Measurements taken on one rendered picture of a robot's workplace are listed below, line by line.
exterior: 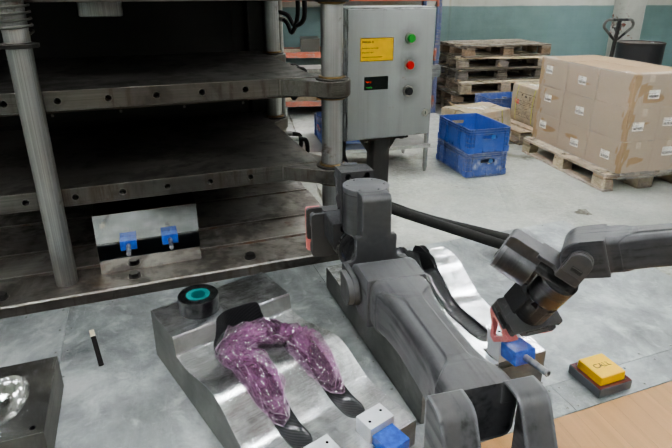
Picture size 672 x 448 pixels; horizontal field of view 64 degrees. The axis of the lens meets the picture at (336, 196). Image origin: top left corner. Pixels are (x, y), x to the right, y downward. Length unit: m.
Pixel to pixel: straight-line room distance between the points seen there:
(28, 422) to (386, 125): 1.22
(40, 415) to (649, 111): 4.46
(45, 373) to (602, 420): 1.01
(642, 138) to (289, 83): 3.73
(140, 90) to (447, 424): 1.21
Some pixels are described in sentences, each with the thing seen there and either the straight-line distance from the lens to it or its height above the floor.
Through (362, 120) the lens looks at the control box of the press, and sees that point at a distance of 1.68.
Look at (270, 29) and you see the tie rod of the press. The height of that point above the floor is 1.38.
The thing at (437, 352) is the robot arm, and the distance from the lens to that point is 0.48.
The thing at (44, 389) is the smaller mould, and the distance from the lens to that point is 1.11.
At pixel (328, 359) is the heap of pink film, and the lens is 1.00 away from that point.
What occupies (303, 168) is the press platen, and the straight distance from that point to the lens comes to 1.55.
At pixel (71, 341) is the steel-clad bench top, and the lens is 1.34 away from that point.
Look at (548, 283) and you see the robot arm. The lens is 0.88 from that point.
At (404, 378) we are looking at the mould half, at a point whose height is 0.85.
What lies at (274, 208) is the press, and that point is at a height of 0.79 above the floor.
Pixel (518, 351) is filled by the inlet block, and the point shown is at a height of 0.94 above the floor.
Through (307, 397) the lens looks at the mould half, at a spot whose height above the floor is 0.87.
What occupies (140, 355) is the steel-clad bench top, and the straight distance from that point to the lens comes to 1.24.
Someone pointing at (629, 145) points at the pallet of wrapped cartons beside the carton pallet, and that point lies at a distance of 4.79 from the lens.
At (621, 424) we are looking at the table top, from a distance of 1.15.
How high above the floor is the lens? 1.52
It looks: 21 degrees down
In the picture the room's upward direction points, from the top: straight up
